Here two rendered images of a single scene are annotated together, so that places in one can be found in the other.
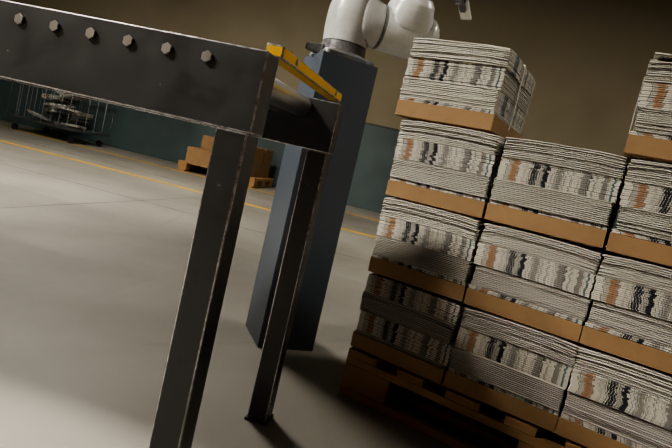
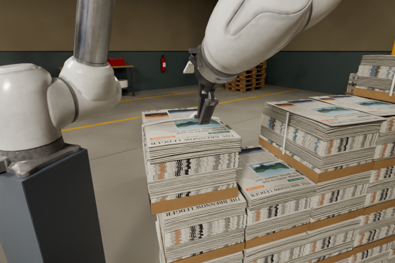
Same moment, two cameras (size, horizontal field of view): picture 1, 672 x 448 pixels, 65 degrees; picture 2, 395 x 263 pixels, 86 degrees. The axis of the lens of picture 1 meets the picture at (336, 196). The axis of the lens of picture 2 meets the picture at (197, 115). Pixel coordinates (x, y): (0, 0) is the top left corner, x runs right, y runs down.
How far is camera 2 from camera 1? 1.27 m
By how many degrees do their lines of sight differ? 47
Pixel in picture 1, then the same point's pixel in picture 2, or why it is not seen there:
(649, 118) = (327, 161)
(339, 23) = (20, 132)
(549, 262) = (285, 251)
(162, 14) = not seen: outside the picture
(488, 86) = (227, 167)
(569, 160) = (289, 197)
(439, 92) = (188, 184)
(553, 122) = not seen: hidden behind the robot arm
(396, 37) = (90, 111)
